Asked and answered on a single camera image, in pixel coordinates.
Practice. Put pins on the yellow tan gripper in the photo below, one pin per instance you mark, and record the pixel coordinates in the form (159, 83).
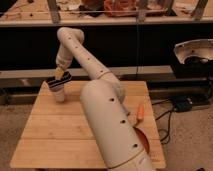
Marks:
(59, 73)

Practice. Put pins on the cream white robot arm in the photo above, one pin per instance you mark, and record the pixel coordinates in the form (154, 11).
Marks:
(102, 102)

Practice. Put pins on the bamboo wooden board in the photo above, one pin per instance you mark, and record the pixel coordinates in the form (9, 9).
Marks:
(57, 136)

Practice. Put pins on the wooden workbench shelf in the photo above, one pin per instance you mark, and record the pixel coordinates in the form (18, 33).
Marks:
(20, 13)

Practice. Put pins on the orange carrot toy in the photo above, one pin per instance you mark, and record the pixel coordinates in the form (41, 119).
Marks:
(140, 112)

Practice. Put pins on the black power adapter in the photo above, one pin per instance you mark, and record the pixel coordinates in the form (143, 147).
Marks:
(181, 104)

